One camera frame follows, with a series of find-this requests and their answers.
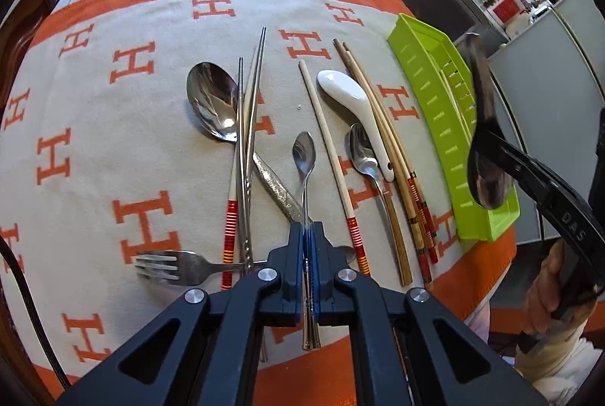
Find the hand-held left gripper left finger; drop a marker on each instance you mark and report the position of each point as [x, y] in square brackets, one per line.
[300, 273]

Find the small steel teaspoon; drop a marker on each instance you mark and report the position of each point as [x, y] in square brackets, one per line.
[304, 153]

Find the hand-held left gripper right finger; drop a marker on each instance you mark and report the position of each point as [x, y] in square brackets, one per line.
[320, 278]

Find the white ceramic spoon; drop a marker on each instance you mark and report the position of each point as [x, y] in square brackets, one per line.
[345, 92]

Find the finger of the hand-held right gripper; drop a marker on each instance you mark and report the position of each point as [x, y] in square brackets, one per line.
[520, 158]
[529, 191]

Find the brown chopstick red striped end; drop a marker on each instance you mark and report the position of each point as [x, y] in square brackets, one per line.
[412, 217]
[424, 264]
[427, 221]

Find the orange letter print blanket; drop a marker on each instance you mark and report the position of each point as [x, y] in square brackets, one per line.
[118, 151]

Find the person's right hand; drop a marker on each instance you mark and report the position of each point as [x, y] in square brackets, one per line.
[539, 297]

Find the green plastic utensil tray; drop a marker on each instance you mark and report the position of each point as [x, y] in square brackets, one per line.
[425, 56]

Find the steel fork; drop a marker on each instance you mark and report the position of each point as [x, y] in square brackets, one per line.
[189, 269]

